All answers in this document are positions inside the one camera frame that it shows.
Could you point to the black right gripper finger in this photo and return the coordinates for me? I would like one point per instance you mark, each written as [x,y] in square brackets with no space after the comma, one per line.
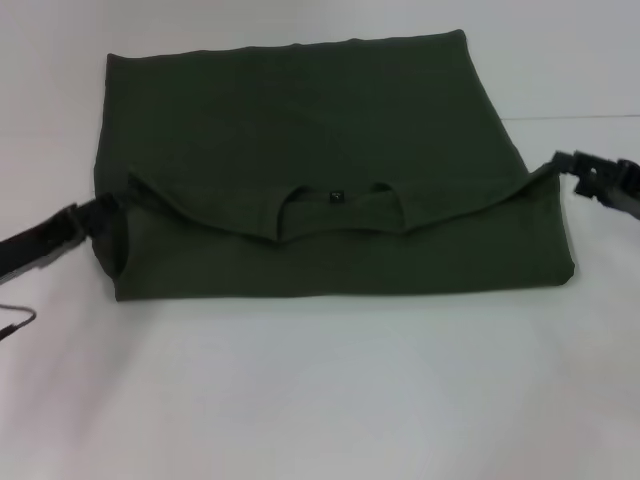
[575,162]
[587,186]

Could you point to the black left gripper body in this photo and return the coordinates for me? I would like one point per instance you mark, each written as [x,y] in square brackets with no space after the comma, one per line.
[35,247]

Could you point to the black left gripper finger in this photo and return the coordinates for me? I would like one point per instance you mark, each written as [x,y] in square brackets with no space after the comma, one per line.
[100,217]

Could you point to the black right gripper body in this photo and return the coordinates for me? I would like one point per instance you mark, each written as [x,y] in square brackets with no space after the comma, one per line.
[622,190]

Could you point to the dark green FREE t-shirt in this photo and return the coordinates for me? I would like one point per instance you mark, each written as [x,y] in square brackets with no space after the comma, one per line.
[325,150]

